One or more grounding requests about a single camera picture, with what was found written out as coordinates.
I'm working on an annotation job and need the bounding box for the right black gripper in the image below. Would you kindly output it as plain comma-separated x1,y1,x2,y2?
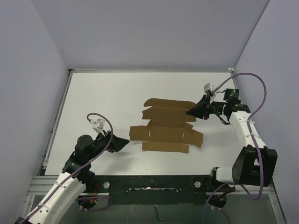
186,94,227,120

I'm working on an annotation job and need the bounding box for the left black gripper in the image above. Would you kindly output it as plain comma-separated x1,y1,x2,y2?
86,129,129,160

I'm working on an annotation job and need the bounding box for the brown cardboard box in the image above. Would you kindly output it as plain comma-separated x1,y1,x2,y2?
129,98,204,153

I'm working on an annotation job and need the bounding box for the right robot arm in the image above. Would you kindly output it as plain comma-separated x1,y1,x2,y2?
186,86,278,191

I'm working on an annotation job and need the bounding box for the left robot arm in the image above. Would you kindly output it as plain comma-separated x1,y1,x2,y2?
15,131,129,224

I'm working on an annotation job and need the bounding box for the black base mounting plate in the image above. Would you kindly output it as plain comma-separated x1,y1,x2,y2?
84,175,235,205

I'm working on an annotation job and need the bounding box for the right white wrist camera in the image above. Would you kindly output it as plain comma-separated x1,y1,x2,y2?
204,83,215,98

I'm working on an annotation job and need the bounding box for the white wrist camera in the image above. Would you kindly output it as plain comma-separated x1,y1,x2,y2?
89,119,106,135
204,83,215,98

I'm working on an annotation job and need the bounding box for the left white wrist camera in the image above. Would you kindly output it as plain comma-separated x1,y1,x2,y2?
89,119,106,135

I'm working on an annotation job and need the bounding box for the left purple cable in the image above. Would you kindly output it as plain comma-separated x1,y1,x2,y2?
14,113,115,224

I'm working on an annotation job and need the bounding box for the purple cable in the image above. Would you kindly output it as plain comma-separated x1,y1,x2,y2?
202,72,268,224
14,113,115,224

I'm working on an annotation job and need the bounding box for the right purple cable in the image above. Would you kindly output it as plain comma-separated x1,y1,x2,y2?
202,72,268,224

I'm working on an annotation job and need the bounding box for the aluminium table frame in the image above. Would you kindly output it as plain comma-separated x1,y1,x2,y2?
14,67,287,224

